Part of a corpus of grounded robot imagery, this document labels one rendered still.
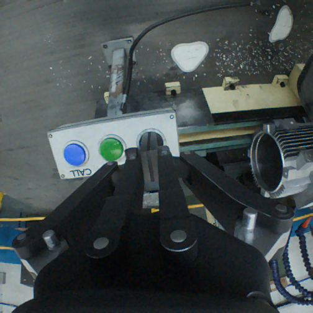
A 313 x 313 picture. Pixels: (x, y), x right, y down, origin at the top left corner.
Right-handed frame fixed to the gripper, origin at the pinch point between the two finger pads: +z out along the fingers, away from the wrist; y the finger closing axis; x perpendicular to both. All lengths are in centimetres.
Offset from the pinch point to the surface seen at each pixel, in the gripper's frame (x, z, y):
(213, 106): 0.4, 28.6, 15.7
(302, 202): -23.1, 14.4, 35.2
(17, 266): -411, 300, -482
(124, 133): 1.7, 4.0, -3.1
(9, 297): -472, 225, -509
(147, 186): -40, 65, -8
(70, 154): 0.2, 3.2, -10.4
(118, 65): 11.9, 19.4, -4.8
